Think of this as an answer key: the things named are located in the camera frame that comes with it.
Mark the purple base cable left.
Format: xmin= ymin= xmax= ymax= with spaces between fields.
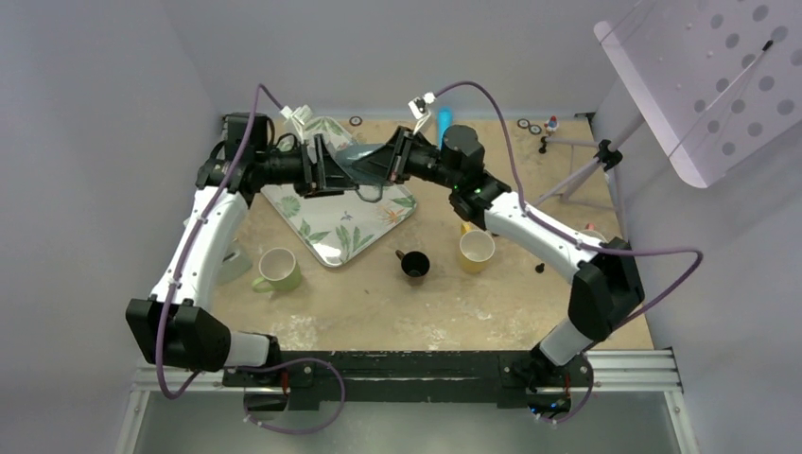
xmin=242 ymin=358 xmax=347 ymax=436

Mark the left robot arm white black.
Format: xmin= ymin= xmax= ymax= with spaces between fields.
xmin=125 ymin=113 xmax=370 ymax=387

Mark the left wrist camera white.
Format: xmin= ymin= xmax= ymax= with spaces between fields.
xmin=277 ymin=105 xmax=318 ymax=151

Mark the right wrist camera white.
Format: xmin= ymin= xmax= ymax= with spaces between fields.
xmin=408 ymin=92 xmax=437 ymax=134

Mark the white tripod stand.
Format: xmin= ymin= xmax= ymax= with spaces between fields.
xmin=533 ymin=113 xmax=645 ymax=238

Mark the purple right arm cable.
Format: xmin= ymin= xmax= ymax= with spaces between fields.
xmin=432 ymin=79 xmax=705 ymax=327

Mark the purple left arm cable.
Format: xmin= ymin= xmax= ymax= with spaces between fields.
xmin=153 ymin=83 xmax=285 ymax=401

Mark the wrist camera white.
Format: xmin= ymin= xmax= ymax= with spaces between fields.
xmin=408 ymin=92 xmax=437 ymax=134
xmin=277 ymin=105 xmax=318 ymax=151

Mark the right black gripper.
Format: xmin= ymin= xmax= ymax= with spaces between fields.
xmin=354 ymin=126 xmax=462 ymax=190

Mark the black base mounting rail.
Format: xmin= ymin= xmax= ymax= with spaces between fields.
xmin=222 ymin=350 xmax=594 ymax=412

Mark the leaf pattern serving tray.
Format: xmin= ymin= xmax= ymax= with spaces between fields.
xmin=259 ymin=115 xmax=420 ymax=270

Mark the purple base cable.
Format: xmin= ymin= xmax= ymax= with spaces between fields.
xmin=537 ymin=369 xmax=602 ymax=428
xmin=242 ymin=358 xmax=347 ymax=436

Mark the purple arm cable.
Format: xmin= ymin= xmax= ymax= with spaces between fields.
xmin=153 ymin=83 xmax=285 ymax=401
xmin=432 ymin=79 xmax=705 ymax=327

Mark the brown small mug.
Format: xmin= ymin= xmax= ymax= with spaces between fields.
xmin=395 ymin=250 xmax=431 ymax=279

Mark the blue cylinder tube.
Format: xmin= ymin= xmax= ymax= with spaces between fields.
xmin=436 ymin=107 xmax=453 ymax=146

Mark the aluminium frame rail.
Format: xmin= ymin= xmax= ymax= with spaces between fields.
xmin=113 ymin=113 xmax=700 ymax=454

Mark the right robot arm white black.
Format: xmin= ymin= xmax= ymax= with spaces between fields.
xmin=335 ymin=125 xmax=645 ymax=385

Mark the small red white figurine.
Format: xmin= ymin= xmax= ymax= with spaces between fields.
xmin=544 ymin=115 xmax=559 ymax=136

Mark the white clamp bracket left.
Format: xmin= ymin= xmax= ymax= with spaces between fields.
xmin=217 ymin=238 xmax=253 ymax=286

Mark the dark grey mug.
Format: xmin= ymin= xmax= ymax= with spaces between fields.
xmin=334 ymin=144 xmax=385 ymax=203

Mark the black ring markers right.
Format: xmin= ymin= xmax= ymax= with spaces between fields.
xmin=516 ymin=118 xmax=543 ymax=135

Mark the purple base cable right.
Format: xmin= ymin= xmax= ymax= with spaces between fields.
xmin=537 ymin=369 xmax=602 ymax=428

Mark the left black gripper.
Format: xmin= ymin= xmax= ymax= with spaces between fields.
xmin=254 ymin=134 xmax=357 ymax=199

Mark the perforated translucent panel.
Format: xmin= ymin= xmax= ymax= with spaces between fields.
xmin=594 ymin=0 xmax=801 ymax=188

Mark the light green mug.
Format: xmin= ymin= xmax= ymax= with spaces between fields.
xmin=252 ymin=248 xmax=303 ymax=293

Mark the yellow mug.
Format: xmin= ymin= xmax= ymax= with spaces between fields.
xmin=459 ymin=222 xmax=496 ymax=274

